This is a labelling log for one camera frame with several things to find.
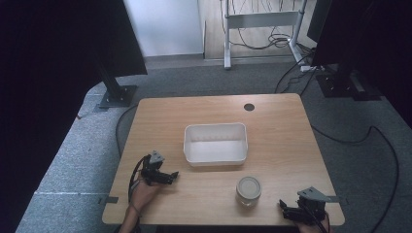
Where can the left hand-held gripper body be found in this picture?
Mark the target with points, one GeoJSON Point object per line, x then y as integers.
{"type": "Point", "coordinates": [152, 168]}

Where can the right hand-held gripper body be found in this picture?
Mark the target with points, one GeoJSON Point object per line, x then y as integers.
{"type": "Point", "coordinates": [311, 207]}

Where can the person's right hand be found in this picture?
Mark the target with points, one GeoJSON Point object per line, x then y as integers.
{"type": "Point", "coordinates": [315, 228]}

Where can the person's left hand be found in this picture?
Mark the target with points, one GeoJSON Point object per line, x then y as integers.
{"type": "Point", "coordinates": [144, 194]}

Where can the white plastic bin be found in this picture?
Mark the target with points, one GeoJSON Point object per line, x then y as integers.
{"type": "Point", "coordinates": [215, 144]}

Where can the black metal stand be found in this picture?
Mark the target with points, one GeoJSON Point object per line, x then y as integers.
{"type": "Point", "coordinates": [343, 84]}
{"type": "Point", "coordinates": [114, 90]}

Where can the black table grommet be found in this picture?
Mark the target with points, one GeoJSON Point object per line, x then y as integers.
{"type": "Point", "coordinates": [248, 107]}

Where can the black curtain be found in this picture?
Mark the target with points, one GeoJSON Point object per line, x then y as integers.
{"type": "Point", "coordinates": [48, 81]}
{"type": "Point", "coordinates": [372, 39]}

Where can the white power strip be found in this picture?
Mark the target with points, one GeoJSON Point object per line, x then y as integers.
{"type": "Point", "coordinates": [307, 68]}

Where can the grey metal table bracket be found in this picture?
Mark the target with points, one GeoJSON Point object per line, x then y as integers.
{"type": "Point", "coordinates": [108, 200]}

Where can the white metal desk frame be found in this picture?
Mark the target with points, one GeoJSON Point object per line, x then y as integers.
{"type": "Point", "coordinates": [259, 20]}

